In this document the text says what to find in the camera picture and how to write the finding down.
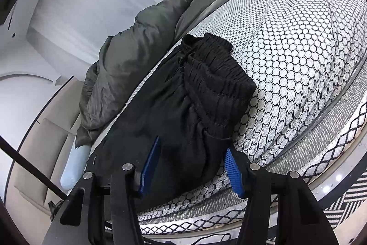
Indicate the black pants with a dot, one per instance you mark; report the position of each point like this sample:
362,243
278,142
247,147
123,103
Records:
172,118

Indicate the black and white patterned rug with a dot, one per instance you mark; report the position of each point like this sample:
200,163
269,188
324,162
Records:
344,204

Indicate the beige padded headboard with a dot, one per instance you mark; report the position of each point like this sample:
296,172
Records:
43,141

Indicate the light blue pillow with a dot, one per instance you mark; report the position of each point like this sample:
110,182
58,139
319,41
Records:
74,167

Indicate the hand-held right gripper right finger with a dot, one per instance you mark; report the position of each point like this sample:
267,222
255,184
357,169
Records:
234,173

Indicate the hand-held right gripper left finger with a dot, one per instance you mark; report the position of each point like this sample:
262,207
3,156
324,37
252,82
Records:
149,167

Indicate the honeycomb patterned white mattress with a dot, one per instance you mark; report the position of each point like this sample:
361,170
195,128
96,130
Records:
301,47

